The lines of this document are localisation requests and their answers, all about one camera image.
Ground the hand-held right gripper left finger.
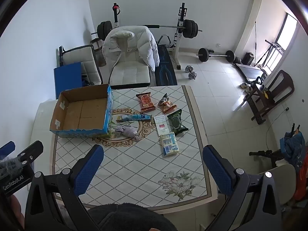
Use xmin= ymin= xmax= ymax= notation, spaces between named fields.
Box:
xmin=25 ymin=144 xmax=104 ymax=231

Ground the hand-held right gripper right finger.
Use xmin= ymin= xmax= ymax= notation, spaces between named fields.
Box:
xmin=203 ymin=145 xmax=282 ymax=231

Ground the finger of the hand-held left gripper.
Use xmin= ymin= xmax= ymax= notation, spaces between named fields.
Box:
xmin=0 ymin=141 xmax=16 ymax=158
xmin=17 ymin=140 xmax=44 ymax=166

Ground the blue white tissue packet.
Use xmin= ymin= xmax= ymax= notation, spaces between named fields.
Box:
xmin=160 ymin=132 xmax=180 ymax=156

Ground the lilac cloth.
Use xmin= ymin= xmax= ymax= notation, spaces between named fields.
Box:
xmin=114 ymin=125 xmax=142 ymax=141

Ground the cardboard box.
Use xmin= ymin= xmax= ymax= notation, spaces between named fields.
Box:
xmin=50 ymin=84 xmax=113 ymax=138

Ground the green snack packet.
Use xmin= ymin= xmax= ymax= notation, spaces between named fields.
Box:
xmin=167 ymin=109 xmax=188 ymax=135

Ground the long blue packet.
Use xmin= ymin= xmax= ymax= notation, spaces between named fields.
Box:
xmin=116 ymin=114 xmax=152 ymax=123

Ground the white packet red print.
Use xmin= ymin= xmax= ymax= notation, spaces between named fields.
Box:
xmin=154 ymin=115 xmax=170 ymax=135

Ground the orange panda snack packet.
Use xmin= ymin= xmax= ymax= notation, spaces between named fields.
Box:
xmin=157 ymin=93 xmax=178 ymax=114

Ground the red snack packet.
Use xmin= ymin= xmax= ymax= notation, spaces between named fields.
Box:
xmin=135 ymin=92 xmax=156 ymax=113

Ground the person's left hand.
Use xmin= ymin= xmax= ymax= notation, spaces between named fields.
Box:
xmin=7 ymin=194 xmax=26 ymax=230

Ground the diamond pattern floral tablecloth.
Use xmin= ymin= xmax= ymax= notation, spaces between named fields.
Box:
xmin=52 ymin=85 xmax=212 ymax=207

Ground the black metal stand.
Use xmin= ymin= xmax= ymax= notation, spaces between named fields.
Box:
xmin=249 ymin=149 xmax=284 ymax=167

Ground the person's black fleece clothing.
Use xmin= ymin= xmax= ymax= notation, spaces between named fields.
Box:
xmin=87 ymin=203 xmax=177 ymax=231

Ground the white plastic chair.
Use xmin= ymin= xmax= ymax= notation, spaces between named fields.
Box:
xmin=259 ymin=164 xmax=297 ymax=206

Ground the blue jacket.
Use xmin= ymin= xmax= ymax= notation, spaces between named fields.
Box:
xmin=280 ymin=131 xmax=306 ymax=171

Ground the blue board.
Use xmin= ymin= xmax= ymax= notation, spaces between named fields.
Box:
xmin=54 ymin=62 xmax=83 ymax=101

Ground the pair of shoes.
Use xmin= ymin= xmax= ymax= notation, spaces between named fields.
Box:
xmin=241 ymin=82 xmax=254 ymax=93

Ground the white padded chair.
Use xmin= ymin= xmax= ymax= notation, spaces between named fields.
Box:
xmin=59 ymin=44 xmax=103 ymax=85
xmin=109 ymin=26 xmax=159 ymax=87

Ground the black treadmill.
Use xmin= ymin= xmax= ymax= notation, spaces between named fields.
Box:
xmin=234 ymin=40 xmax=285 ymax=81

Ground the dark wooden chair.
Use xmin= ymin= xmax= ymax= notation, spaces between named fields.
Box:
xmin=250 ymin=70 xmax=294 ymax=125

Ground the black blue weight bench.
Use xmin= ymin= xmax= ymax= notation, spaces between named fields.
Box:
xmin=154 ymin=42 xmax=178 ymax=86

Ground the short barbell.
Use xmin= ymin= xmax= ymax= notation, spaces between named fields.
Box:
xmin=196 ymin=48 xmax=236 ymax=63

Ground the black bag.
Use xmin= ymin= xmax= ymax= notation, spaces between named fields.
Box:
xmin=243 ymin=52 xmax=255 ymax=65

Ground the white down jacket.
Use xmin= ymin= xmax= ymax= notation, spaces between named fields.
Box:
xmin=102 ymin=26 xmax=160 ymax=73

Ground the barbell with black plates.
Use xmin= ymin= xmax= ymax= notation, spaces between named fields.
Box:
xmin=91 ymin=20 xmax=203 ymax=41

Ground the window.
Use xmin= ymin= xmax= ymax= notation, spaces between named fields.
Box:
xmin=274 ymin=12 xmax=299 ymax=73

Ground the white barbell rack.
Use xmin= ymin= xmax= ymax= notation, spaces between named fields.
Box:
xmin=112 ymin=3 xmax=190 ymax=70

